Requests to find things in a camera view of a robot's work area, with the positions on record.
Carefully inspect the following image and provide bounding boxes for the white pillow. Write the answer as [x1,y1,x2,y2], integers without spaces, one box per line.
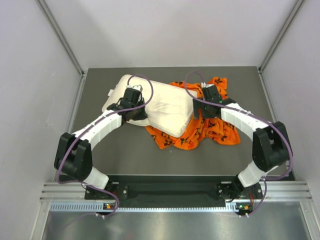
[102,74,194,138]

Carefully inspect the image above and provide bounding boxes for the orange patterned pillowcase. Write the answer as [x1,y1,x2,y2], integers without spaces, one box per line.
[145,77,241,150]

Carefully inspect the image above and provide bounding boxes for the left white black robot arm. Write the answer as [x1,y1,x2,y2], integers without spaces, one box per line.
[54,85,148,199]

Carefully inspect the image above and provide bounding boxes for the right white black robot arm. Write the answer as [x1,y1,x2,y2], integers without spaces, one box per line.
[193,83,293,202]

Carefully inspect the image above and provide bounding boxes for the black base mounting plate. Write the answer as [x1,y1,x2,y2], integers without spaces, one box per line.
[84,174,262,208]

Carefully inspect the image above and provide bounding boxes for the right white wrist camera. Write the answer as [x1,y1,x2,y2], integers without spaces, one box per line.
[201,82,215,89]

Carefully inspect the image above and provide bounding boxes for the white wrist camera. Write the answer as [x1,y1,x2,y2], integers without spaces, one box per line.
[201,82,215,89]
[125,84,143,93]

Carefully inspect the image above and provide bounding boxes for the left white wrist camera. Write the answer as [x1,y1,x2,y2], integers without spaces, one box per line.
[125,84,143,93]

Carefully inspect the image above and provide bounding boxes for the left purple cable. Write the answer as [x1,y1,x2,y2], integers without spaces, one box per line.
[55,74,155,216]

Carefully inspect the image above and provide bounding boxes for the purple cable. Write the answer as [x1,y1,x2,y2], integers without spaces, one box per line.
[55,74,155,216]
[184,71,294,216]

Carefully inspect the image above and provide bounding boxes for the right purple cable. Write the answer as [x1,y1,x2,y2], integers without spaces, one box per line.
[184,71,294,216]

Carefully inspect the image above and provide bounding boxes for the grey slotted cable duct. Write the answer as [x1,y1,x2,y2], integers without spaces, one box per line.
[49,201,253,213]

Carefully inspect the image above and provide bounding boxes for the right aluminium corner post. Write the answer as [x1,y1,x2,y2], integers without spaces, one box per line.
[258,0,306,74]

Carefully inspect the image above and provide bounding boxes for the aluminium corner post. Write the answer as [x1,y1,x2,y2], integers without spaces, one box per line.
[36,0,84,76]
[258,0,306,74]

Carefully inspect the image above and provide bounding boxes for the left aluminium corner post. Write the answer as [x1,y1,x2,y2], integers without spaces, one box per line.
[36,0,84,76]

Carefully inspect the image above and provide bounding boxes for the aluminium frame rail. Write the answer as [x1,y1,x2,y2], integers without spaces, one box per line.
[40,181,313,202]

